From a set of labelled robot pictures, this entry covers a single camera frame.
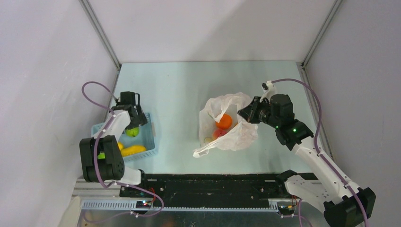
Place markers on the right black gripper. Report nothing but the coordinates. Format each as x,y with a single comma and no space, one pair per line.
248,112

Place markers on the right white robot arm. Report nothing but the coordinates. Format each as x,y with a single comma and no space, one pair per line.
342,202

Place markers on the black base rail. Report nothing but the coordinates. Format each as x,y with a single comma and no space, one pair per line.
212,191

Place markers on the aluminium frame post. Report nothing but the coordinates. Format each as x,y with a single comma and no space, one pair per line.
95,22
322,31

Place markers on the white plastic bag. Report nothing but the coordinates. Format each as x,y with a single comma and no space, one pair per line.
240,134

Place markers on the left aluminium frame post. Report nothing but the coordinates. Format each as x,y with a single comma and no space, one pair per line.
95,22

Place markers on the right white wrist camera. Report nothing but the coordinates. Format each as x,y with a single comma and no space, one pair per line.
269,90

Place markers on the fake orange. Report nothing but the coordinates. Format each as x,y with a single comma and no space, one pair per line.
225,122

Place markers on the fake yellow mango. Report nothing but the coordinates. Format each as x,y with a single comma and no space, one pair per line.
132,150

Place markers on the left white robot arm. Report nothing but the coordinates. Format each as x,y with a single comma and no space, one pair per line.
107,174

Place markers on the right aluminium frame post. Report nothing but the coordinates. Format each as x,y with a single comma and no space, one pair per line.
322,31

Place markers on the fake peach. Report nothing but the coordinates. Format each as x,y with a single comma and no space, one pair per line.
218,133

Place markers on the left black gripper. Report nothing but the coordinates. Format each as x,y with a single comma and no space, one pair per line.
140,119

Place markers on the light blue plastic basket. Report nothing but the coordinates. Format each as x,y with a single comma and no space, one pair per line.
147,144

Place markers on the fake yellow lemon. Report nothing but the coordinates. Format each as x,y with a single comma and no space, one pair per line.
120,146

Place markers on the fake green fruit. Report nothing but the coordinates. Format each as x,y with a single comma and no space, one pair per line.
133,132

